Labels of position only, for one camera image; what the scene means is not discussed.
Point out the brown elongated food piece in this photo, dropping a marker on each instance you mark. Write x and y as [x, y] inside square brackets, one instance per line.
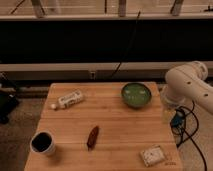
[92, 137]

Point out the green ceramic bowl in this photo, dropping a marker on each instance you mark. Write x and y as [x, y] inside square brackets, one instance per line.
[136, 95]

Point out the blue box on floor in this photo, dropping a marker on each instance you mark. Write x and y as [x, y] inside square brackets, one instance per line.
[178, 118]

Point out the white plastic bottle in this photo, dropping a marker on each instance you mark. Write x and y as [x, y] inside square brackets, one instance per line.
[66, 101]

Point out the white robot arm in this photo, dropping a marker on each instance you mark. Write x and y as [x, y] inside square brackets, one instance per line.
[186, 81]

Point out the white cup with dark inside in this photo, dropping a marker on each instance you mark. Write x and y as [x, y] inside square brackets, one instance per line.
[42, 143]

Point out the black object at left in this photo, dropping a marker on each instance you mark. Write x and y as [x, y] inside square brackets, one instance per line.
[8, 101]

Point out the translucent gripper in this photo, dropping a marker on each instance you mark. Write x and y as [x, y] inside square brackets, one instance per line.
[170, 101]

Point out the white square sponge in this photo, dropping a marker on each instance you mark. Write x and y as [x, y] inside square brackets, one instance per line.
[152, 155]

